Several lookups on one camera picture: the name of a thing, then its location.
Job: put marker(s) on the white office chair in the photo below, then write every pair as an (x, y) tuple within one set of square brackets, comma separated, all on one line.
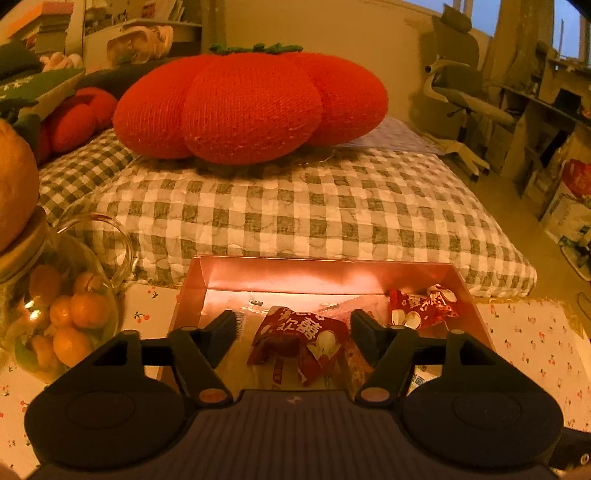
[(455, 69)]

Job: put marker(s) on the beige plush toy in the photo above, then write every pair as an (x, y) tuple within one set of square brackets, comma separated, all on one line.
[(138, 44)]

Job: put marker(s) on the wooden shelf desk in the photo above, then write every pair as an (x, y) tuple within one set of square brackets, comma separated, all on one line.
[(549, 120)]

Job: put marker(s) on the small red pumpkin cushion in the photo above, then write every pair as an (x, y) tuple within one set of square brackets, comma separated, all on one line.
[(74, 120)]

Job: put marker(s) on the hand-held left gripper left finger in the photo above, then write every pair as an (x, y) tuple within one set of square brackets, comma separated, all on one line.
[(226, 328)]

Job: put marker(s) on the white blue red sack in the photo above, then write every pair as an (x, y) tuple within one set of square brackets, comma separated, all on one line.
[(570, 198)]

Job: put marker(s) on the pink box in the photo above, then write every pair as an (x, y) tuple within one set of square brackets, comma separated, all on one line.
[(323, 277)]

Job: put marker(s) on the cherry print tablecloth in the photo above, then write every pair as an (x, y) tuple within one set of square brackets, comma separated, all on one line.
[(531, 332)]

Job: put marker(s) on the pile of kumquats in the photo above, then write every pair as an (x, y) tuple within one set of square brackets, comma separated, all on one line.
[(74, 314)]

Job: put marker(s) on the red and white snack packet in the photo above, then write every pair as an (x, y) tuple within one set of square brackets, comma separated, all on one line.
[(422, 307), (295, 339)]

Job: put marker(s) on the green checked pillow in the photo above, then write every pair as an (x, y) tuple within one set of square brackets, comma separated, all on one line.
[(300, 207)]

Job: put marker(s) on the green cushion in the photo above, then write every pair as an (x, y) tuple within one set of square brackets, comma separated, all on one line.
[(32, 87)]

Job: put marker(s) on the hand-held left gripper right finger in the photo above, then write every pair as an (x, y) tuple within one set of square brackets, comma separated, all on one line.
[(364, 330)]

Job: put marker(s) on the pink translucent snack packet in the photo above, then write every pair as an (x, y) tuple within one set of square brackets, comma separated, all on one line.
[(358, 369)]

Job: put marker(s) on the large yellow citrus fruit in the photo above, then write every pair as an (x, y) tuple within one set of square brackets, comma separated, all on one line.
[(16, 194)]

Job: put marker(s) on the stack of books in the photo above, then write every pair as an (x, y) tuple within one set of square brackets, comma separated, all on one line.
[(51, 25)]

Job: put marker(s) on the orange pumpkin cushion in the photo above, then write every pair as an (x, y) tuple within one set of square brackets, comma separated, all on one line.
[(249, 101)]

